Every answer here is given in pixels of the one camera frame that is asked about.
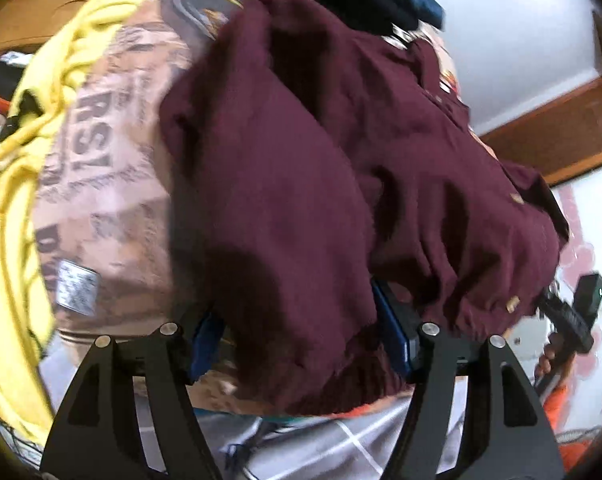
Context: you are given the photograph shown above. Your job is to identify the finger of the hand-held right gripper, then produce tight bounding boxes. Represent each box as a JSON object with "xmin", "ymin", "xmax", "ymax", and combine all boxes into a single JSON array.
[{"xmin": 533, "ymin": 285, "xmax": 564, "ymax": 318}]

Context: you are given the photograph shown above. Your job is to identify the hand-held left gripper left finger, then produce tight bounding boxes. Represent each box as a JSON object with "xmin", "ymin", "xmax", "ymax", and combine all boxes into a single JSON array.
[{"xmin": 40, "ymin": 310, "xmax": 226, "ymax": 480}]

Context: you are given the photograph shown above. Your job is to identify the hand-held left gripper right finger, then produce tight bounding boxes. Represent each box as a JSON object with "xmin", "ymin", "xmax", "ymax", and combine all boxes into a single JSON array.
[{"xmin": 371, "ymin": 280, "xmax": 566, "ymax": 480}]

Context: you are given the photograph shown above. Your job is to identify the maroon button shirt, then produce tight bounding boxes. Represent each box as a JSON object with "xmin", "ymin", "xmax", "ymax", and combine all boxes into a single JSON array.
[{"xmin": 158, "ymin": 0, "xmax": 572, "ymax": 416}]

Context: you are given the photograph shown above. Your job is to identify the person's right hand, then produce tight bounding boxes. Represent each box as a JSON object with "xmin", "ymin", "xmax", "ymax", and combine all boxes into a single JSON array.
[{"xmin": 533, "ymin": 332, "xmax": 570, "ymax": 387}]

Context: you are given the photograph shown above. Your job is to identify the white door pink stickers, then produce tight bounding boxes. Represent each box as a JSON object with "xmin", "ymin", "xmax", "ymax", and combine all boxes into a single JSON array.
[{"xmin": 501, "ymin": 175, "xmax": 602, "ymax": 441}]

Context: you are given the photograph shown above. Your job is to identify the orange cloth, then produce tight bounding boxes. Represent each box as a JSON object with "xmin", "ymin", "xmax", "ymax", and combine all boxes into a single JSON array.
[{"xmin": 541, "ymin": 380, "xmax": 602, "ymax": 443}]

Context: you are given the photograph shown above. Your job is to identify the grey checked bedsheet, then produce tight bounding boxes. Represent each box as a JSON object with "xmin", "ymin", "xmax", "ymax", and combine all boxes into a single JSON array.
[{"xmin": 46, "ymin": 340, "xmax": 476, "ymax": 480}]

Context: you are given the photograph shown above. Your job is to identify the yellow cloth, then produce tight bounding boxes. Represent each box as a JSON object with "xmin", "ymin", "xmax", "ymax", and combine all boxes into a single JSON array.
[{"xmin": 0, "ymin": 0, "xmax": 146, "ymax": 451}]

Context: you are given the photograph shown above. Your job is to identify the bamboo lap desk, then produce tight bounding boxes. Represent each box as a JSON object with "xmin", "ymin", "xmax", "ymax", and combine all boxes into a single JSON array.
[{"xmin": 0, "ymin": 0, "xmax": 166, "ymax": 56}]

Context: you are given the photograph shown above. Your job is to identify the wooden door frame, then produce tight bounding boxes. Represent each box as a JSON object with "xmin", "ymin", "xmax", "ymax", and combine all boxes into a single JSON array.
[{"xmin": 481, "ymin": 10, "xmax": 602, "ymax": 187}]

